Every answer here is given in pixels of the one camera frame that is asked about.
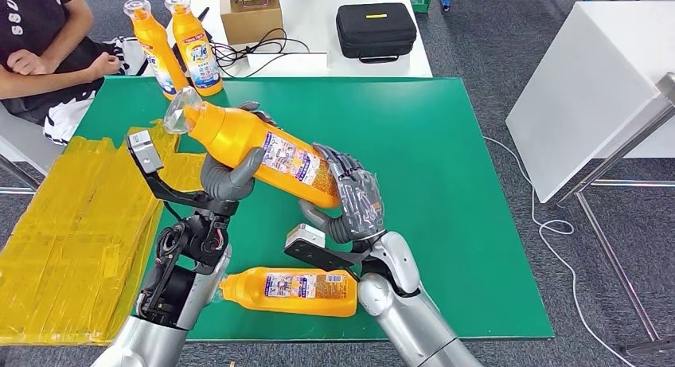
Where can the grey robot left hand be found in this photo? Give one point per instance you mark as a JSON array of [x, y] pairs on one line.
[[227, 182]]

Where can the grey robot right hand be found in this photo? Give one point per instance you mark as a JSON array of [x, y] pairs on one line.
[[361, 206]]

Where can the orange detergent bottle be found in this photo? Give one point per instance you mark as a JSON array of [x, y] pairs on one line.
[[198, 53], [295, 304], [158, 53], [237, 138]]

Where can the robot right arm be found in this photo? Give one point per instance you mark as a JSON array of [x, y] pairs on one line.
[[406, 317]]

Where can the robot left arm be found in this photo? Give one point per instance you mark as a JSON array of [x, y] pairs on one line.
[[179, 291]]

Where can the flat white box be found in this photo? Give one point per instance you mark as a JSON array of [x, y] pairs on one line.
[[288, 64]]

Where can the tablet in dark blue case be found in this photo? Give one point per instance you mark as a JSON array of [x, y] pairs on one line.
[[178, 56]]

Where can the brown cardboard box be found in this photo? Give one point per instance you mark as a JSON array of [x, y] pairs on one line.
[[250, 23]]

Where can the black carrying case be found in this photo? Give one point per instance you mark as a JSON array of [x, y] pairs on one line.
[[375, 29]]

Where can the grey bench seat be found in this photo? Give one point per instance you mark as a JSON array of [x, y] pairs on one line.
[[16, 138]]

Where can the person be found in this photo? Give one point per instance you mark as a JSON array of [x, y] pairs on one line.
[[37, 43]]

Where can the large white table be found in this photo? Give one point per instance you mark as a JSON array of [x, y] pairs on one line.
[[580, 90]]

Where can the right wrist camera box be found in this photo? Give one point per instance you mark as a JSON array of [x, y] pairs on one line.
[[306, 243]]

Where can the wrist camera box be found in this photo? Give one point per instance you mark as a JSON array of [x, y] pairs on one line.
[[143, 151], [306, 243]]

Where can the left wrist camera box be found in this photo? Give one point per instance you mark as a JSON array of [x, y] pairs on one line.
[[143, 151]]

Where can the metal table frame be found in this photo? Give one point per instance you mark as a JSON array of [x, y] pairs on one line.
[[617, 152]]

